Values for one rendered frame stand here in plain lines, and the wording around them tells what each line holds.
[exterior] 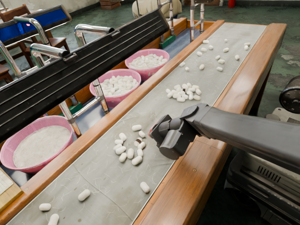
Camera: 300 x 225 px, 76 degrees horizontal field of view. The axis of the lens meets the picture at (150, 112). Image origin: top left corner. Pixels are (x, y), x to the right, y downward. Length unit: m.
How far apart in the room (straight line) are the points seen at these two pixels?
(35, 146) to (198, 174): 0.62
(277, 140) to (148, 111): 0.60
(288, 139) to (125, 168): 0.49
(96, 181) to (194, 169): 0.30
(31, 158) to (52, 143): 0.09
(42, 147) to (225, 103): 0.74
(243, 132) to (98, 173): 0.48
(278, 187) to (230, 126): 0.77
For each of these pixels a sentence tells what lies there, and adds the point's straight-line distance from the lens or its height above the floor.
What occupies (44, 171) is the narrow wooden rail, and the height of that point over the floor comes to 0.76.
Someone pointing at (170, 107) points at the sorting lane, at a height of 0.74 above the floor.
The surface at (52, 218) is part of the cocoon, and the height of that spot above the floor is 0.76.
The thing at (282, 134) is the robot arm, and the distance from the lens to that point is 0.30.
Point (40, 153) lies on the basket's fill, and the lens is 0.86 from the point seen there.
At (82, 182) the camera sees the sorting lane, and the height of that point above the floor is 0.74.
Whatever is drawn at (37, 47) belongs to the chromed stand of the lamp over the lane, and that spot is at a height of 1.12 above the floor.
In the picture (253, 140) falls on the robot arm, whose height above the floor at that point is 1.04.
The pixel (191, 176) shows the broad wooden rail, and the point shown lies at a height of 0.76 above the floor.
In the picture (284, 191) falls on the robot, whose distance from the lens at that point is 1.12.
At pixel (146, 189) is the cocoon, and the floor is 0.76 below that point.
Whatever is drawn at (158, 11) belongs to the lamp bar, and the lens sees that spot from 0.72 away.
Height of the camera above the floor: 1.27
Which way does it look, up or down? 41 degrees down
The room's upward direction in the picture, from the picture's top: 9 degrees counter-clockwise
